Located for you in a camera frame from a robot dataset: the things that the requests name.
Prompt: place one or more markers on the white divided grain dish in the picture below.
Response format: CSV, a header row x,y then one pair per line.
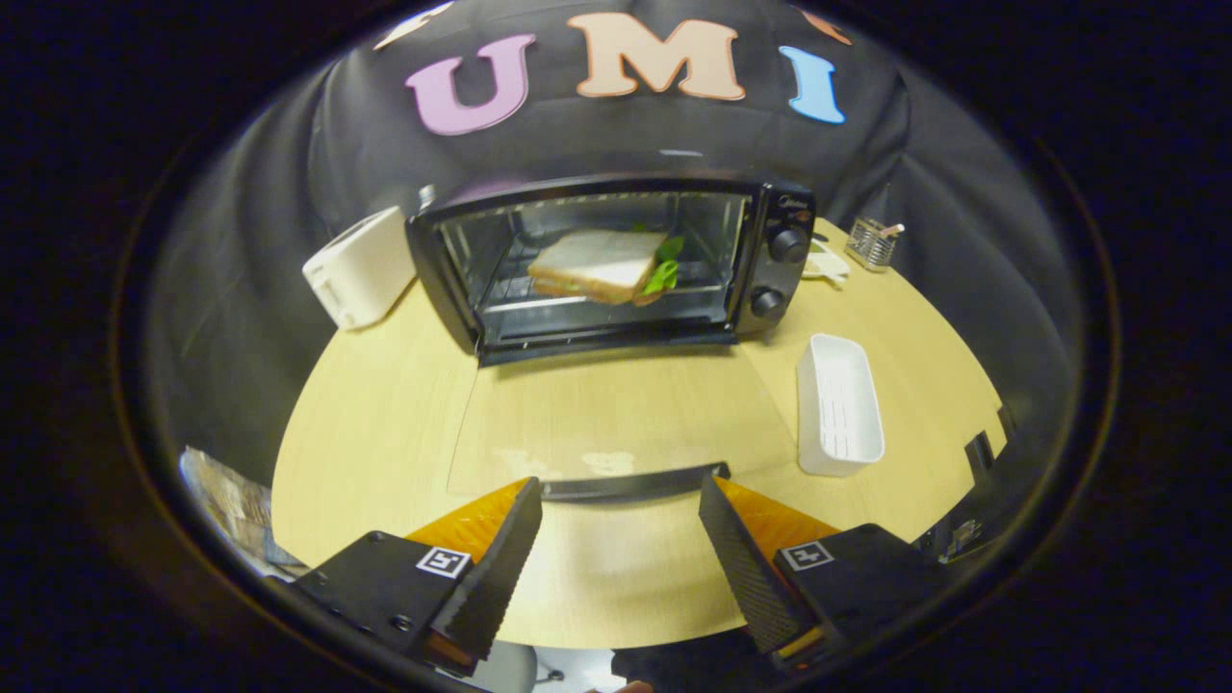
x,y
826,268

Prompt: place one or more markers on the grey metal stand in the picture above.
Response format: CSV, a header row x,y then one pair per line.
x,y
962,539

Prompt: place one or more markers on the white plastic tray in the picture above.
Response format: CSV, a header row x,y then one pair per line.
x,y
837,404

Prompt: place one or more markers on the white bread lettuce sandwich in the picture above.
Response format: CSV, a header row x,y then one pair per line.
x,y
597,260

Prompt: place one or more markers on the black toaster oven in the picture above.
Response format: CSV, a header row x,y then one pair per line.
x,y
784,276

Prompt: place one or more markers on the clear square utensil holder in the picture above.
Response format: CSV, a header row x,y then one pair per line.
x,y
871,245

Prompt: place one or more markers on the mottled printed cloth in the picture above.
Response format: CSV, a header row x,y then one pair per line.
x,y
231,505

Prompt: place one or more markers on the white bread toaster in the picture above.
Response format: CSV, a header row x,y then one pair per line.
x,y
366,265

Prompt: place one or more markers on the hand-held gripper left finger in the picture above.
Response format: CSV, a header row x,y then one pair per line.
x,y
491,577

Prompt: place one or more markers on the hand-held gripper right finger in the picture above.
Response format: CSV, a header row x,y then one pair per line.
x,y
746,577

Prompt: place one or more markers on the black table clamp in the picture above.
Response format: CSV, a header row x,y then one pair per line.
x,y
980,452
1006,422

